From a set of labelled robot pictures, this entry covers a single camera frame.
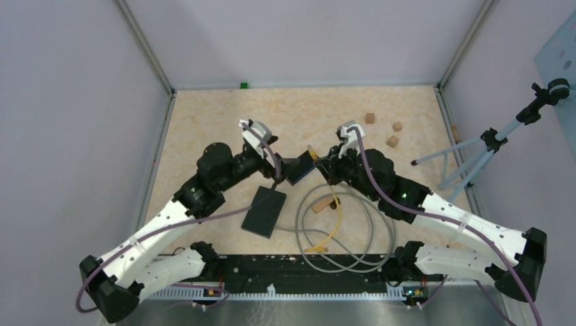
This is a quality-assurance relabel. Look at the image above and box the light blue tripod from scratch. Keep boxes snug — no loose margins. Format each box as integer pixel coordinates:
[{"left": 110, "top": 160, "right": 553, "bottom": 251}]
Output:
[{"left": 411, "top": 78, "right": 575, "bottom": 202}]

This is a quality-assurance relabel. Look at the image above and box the yellow ethernet cable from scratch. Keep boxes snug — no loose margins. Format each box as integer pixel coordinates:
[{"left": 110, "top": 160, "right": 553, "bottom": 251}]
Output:
[{"left": 304, "top": 145, "right": 344, "bottom": 253}]

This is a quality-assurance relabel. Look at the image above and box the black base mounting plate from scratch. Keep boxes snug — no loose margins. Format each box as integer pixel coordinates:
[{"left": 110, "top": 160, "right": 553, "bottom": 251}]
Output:
[{"left": 211, "top": 254, "right": 444, "bottom": 295}]

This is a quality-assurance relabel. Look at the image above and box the wooden cube near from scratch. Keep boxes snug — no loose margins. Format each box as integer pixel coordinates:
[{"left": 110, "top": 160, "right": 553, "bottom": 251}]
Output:
[{"left": 386, "top": 135, "right": 399, "bottom": 148}]

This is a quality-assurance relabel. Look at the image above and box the light blue perforated panel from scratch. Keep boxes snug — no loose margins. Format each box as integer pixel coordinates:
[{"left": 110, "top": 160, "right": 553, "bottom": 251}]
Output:
[{"left": 533, "top": 13, "right": 575, "bottom": 153}]

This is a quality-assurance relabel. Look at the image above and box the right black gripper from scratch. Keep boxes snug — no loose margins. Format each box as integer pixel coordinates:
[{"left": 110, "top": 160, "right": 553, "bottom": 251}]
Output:
[{"left": 314, "top": 141, "right": 380, "bottom": 202}]

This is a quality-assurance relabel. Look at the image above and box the wooden cube far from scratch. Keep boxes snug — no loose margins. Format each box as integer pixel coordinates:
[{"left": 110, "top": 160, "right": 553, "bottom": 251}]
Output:
[{"left": 364, "top": 112, "right": 376, "bottom": 124}]

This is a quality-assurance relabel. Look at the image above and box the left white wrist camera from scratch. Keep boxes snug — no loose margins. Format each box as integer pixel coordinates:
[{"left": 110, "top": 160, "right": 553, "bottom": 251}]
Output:
[{"left": 238, "top": 120, "right": 278, "bottom": 159}]

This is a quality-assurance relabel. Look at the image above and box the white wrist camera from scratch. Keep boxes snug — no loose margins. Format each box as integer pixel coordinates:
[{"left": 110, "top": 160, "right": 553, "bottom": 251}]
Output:
[
  {"left": 336, "top": 120, "right": 365, "bottom": 159},
  {"left": 238, "top": 120, "right": 278, "bottom": 159}
]

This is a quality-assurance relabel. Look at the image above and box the black network switch box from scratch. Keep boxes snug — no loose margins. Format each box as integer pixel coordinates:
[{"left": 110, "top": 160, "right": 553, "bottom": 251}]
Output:
[{"left": 241, "top": 186, "right": 287, "bottom": 239}]

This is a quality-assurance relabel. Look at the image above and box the wooden cube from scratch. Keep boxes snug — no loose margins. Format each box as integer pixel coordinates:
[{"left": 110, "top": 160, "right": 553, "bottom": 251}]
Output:
[
  {"left": 393, "top": 122, "right": 403, "bottom": 132},
  {"left": 364, "top": 112, "right": 376, "bottom": 124},
  {"left": 386, "top": 135, "right": 399, "bottom": 148}
]

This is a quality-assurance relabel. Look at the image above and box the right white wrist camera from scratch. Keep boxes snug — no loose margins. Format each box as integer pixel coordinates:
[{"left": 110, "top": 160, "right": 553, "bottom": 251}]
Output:
[{"left": 336, "top": 120, "right": 365, "bottom": 159}]

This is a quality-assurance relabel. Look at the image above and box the black blue switch box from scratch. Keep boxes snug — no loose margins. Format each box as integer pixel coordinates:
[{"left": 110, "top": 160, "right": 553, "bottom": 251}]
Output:
[{"left": 285, "top": 151, "right": 315, "bottom": 185}]

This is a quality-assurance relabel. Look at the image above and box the wooden cylinder block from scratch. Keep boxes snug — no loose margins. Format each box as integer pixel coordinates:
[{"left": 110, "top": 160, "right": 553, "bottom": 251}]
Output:
[{"left": 312, "top": 197, "right": 333, "bottom": 214}]

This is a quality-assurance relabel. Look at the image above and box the grey ethernet cable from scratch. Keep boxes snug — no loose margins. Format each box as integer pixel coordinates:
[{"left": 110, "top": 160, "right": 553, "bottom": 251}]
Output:
[{"left": 275, "top": 182, "right": 398, "bottom": 274}]

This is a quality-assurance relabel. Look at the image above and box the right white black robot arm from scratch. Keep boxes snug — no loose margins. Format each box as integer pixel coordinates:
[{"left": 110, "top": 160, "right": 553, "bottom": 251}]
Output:
[{"left": 314, "top": 146, "right": 547, "bottom": 302}]

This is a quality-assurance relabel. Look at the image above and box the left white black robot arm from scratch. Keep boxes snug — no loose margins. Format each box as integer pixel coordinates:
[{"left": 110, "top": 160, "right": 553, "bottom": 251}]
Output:
[{"left": 79, "top": 143, "right": 296, "bottom": 323}]

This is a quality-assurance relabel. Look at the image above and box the wooden cube middle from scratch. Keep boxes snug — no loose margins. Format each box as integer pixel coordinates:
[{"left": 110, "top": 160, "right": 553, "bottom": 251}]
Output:
[{"left": 393, "top": 122, "right": 403, "bottom": 132}]

